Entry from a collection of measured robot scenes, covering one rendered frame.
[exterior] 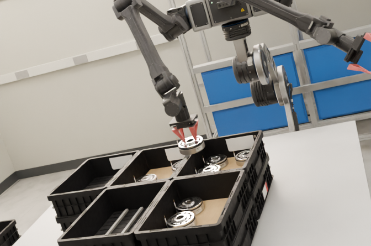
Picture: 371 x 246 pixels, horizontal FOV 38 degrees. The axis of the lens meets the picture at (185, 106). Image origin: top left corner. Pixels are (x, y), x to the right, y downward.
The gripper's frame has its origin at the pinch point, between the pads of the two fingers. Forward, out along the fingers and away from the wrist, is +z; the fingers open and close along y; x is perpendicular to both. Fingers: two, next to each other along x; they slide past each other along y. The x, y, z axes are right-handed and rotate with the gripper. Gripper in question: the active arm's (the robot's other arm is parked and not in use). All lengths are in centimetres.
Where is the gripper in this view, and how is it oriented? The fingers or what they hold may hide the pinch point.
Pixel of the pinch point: (189, 139)
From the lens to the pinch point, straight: 209.8
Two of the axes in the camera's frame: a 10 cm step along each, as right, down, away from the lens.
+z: 2.9, 9.0, 3.3
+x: 3.0, -4.1, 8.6
